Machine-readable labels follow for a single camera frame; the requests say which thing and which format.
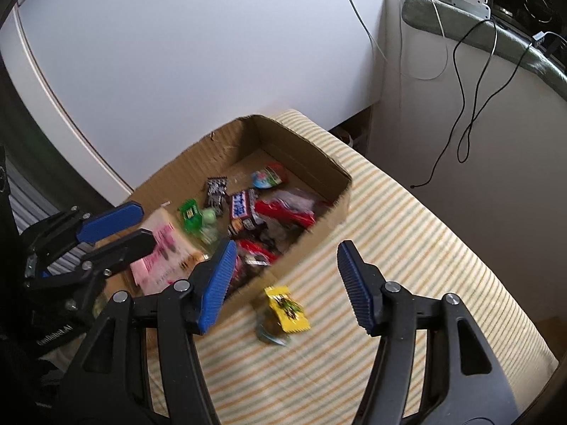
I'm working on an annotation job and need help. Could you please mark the thin white wall cable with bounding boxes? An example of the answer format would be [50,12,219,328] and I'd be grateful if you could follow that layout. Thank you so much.
[330,0,387,60]

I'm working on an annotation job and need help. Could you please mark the dark green candy packet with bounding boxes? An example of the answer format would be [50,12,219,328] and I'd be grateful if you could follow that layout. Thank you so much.
[178,199,202,233]

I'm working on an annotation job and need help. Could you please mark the grey stone window sill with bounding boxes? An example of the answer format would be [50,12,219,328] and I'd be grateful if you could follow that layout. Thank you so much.
[401,0,567,91]

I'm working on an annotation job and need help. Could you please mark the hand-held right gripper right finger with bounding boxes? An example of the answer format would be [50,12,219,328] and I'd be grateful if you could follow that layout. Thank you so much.
[337,240,521,425]

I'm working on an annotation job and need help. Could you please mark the red clear date packet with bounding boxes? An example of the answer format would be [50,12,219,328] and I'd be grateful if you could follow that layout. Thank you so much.
[254,188,333,231]
[237,239,280,266]

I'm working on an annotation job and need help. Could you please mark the red braised egg packet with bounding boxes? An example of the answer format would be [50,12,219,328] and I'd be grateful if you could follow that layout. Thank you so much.
[251,163,287,189]

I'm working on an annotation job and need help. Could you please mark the grey striped cloth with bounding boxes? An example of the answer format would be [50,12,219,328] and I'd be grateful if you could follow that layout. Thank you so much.
[9,172,80,233]

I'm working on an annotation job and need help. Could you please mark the pink printed bread packet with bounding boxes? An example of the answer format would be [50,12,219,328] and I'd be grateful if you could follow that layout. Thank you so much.
[130,208,209,295]

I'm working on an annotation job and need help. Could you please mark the cardboard box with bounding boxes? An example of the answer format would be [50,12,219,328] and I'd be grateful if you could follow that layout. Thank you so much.
[93,115,354,350]

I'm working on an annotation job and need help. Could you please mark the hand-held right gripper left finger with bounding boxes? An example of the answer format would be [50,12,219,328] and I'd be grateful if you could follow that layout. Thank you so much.
[53,238,238,425]

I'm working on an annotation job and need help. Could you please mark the black patterned snack packet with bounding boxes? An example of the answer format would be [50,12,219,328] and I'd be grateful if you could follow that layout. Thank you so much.
[204,177,230,211]

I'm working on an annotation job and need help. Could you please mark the small chocolate bar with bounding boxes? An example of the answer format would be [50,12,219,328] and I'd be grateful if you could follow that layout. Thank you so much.
[227,217,269,237]

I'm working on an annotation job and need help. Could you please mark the yellow candy packet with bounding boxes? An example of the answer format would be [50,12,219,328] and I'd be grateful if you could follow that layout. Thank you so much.
[264,285,311,334]

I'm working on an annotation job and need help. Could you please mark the black cable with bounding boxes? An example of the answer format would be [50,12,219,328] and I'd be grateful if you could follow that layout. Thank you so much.
[411,20,539,189]

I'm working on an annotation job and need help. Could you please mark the white looped cable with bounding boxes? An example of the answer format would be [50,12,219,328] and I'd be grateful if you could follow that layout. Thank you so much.
[396,0,449,81]

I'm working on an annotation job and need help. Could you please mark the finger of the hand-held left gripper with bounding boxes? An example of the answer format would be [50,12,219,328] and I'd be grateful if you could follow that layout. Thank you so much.
[20,201,145,277]
[24,229,158,311]

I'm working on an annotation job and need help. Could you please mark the brown chocolate bar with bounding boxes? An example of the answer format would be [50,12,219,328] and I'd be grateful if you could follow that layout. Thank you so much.
[230,188,262,223]

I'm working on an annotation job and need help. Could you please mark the light green candy packet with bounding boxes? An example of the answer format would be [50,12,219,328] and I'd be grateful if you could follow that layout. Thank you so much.
[197,208,222,249]

